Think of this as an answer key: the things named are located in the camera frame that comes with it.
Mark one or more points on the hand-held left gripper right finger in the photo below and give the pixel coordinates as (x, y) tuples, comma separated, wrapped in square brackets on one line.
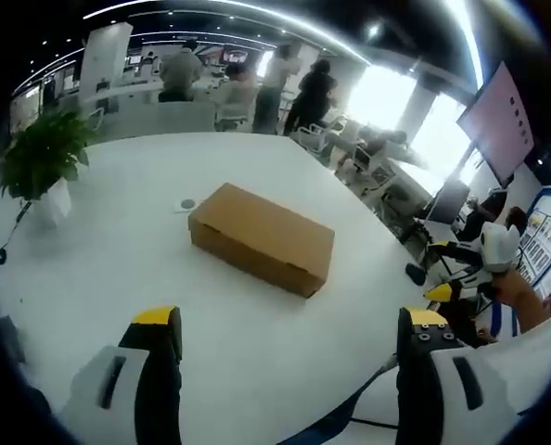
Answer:
[(419, 394)]

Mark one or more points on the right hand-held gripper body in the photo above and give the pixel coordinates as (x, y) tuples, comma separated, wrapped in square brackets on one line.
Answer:
[(500, 248)]

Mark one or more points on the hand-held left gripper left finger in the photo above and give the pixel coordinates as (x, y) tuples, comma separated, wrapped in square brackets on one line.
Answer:
[(157, 394)]

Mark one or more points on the brown cardboard shoe box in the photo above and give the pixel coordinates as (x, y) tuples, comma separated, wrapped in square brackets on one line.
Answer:
[(261, 232)]

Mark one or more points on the dark monitor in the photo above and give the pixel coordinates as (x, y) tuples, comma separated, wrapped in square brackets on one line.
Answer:
[(452, 201)]

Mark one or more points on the white office chair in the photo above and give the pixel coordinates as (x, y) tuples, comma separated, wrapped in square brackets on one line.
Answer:
[(317, 134), (373, 162)]

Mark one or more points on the round grey table socket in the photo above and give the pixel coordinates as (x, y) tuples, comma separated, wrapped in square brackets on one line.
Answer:
[(188, 203)]

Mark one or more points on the white plant pot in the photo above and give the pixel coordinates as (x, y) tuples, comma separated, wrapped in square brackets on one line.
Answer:
[(53, 204)]

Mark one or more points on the green leafy plant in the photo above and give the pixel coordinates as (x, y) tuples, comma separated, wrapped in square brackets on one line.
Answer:
[(43, 148)]

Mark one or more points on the white pillar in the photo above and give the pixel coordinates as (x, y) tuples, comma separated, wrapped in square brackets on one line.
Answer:
[(104, 58)]

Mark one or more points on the wall poster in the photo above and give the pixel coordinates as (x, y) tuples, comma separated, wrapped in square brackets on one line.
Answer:
[(549, 241)]

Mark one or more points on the large wall screen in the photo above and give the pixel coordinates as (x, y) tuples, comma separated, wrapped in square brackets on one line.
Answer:
[(503, 125)]

